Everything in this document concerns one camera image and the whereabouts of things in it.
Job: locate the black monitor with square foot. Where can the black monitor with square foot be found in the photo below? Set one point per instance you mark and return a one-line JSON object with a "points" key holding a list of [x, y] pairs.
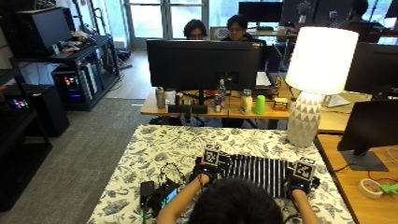
{"points": [[371, 124]]}

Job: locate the black computer tower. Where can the black computer tower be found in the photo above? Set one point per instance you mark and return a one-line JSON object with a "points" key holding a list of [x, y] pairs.
{"points": [[46, 109]]}

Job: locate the wooden side desk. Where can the wooden side desk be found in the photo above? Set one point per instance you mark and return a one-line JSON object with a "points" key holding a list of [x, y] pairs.
{"points": [[365, 205]]}

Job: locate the yellow red small box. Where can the yellow red small box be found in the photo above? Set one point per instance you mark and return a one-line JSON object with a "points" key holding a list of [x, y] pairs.
{"points": [[280, 104]]}

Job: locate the black low shelf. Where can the black low shelf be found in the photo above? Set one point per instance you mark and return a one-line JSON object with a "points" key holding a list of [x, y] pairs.
{"points": [[19, 155]]}

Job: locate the green plastic object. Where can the green plastic object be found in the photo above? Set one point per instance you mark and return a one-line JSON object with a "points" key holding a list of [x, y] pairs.
{"points": [[389, 188]]}

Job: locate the background black monitor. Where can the background black monitor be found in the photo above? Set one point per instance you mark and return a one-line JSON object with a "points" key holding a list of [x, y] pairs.
{"points": [[260, 11]]}

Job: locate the green plastic cup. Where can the green plastic cup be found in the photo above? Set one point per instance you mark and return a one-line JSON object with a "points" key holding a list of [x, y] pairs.
{"points": [[260, 105]]}

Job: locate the white marker cube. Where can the white marker cube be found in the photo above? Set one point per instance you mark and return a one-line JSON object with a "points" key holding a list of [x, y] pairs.
{"points": [[212, 156], [306, 170]]}

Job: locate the grey metal tumbler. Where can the grey metal tumbler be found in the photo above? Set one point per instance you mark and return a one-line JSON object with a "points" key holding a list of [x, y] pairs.
{"points": [[160, 98]]}

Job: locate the white table lamp patterned base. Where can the white table lamp patterned base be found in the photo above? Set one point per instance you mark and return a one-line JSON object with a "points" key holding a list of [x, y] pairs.
{"points": [[320, 62]]}

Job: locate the black power pack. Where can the black power pack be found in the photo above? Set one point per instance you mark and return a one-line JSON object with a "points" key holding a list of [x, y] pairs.
{"points": [[147, 193]]}

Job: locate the floral white tablecloth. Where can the floral white tablecloth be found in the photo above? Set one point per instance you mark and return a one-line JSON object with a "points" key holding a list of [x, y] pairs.
{"points": [[137, 161]]}

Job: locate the black metal shelf rack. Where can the black metal shelf rack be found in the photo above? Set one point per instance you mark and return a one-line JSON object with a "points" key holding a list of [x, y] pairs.
{"points": [[98, 59]]}

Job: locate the person's left hand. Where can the person's left hand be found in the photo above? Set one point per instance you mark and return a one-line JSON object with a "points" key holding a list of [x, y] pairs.
{"points": [[206, 171]]}

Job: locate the black small box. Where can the black small box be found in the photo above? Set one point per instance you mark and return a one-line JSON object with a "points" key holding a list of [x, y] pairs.
{"points": [[187, 109]]}

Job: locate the roll of beige tape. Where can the roll of beige tape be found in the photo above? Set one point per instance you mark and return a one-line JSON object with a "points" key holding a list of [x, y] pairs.
{"points": [[369, 188]]}

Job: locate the computer tower with coloured lights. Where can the computer tower with coloured lights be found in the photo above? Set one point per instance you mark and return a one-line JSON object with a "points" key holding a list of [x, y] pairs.
{"points": [[75, 85]]}

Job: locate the white cup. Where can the white cup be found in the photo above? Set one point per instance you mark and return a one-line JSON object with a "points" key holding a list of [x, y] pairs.
{"points": [[171, 97]]}

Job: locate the white laptop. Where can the white laptop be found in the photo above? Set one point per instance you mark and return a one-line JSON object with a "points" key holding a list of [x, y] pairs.
{"points": [[263, 79]]}

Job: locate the black device with screen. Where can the black device with screen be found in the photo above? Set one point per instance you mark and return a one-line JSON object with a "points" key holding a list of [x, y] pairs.
{"points": [[167, 197]]}

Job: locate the black equipment case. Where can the black equipment case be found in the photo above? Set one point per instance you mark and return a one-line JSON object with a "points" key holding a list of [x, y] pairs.
{"points": [[43, 29]]}

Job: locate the small dark bottle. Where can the small dark bottle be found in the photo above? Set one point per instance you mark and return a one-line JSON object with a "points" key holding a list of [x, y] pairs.
{"points": [[218, 103]]}

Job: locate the large black monitor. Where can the large black monitor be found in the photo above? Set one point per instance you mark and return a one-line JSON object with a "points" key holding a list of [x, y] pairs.
{"points": [[203, 64]]}

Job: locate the person's right hand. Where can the person's right hand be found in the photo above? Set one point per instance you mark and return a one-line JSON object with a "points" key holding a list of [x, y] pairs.
{"points": [[302, 184]]}

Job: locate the clear water bottle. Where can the clear water bottle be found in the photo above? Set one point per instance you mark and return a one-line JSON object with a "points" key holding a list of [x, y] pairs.
{"points": [[222, 91]]}

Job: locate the black white striped cloth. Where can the black white striped cloth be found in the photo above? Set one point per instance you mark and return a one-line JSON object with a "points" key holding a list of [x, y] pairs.
{"points": [[258, 172]]}

